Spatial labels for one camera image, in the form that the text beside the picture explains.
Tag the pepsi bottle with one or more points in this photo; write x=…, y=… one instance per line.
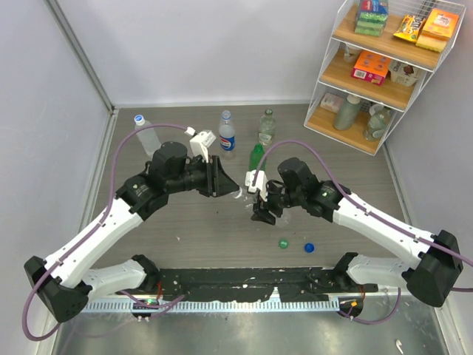
x=227, y=135

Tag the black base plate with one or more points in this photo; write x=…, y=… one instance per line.
x=252, y=284

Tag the yellow snack bag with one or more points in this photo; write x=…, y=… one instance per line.
x=410, y=28

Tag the clear plastic bottle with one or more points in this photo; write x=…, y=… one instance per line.
x=258, y=210

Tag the white cable duct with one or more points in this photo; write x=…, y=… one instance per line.
x=274, y=304

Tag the orange yellow box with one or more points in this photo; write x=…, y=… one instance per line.
x=437, y=30

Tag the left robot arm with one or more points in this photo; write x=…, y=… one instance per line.
x=66, y=280

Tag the pink white packet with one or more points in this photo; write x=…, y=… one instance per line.
x=331, y=102

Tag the clear glass bottle green cap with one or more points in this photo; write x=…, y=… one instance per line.
x=267, y=128

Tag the green sponge pack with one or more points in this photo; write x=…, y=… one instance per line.
x=371, y=17

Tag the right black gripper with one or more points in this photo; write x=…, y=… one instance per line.
x=264, y=214

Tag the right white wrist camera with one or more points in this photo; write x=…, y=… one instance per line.
x=256, y=181

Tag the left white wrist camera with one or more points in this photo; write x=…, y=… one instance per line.
x=201, y=143

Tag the green plastic bottle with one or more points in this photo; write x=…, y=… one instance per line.
x=255, y=156

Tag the clear bottle on shelf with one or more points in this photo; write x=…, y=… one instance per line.
x=378, y=122

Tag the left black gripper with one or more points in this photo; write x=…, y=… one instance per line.
x=218, y=182

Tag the white wire shelf rack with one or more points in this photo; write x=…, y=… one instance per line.
x=335, y=73

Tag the grey green bottle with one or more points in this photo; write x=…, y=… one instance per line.
x=347, y=113

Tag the white cup on shelf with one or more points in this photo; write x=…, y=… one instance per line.
x=351, y=53

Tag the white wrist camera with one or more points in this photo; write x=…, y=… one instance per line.
x=256, y=181
x=201, y=143

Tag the clear bottle blue cap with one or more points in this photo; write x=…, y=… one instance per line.
x=148, y=137

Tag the orange pink box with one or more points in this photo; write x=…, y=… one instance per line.
x=371, y=67

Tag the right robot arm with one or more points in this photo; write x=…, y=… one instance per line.
x=425, y=264

